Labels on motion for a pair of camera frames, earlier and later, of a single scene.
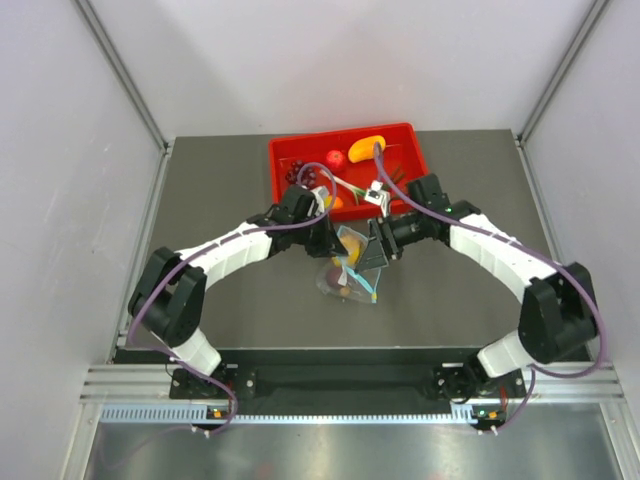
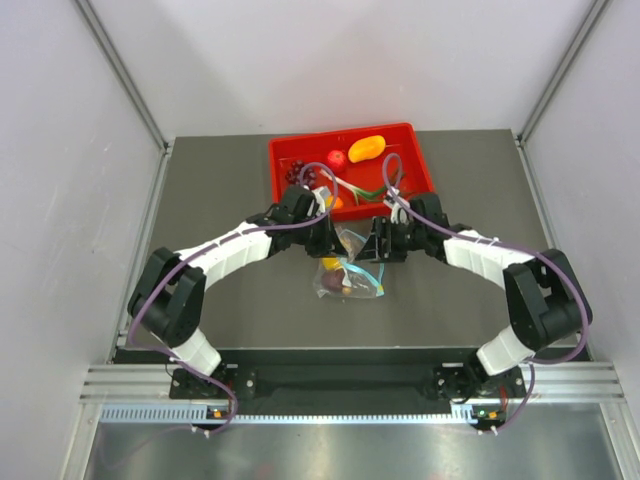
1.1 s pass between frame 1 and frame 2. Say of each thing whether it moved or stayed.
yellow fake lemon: moved
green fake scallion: stayed
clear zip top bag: moved
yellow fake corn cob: stayed
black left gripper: stayed
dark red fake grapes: stayed
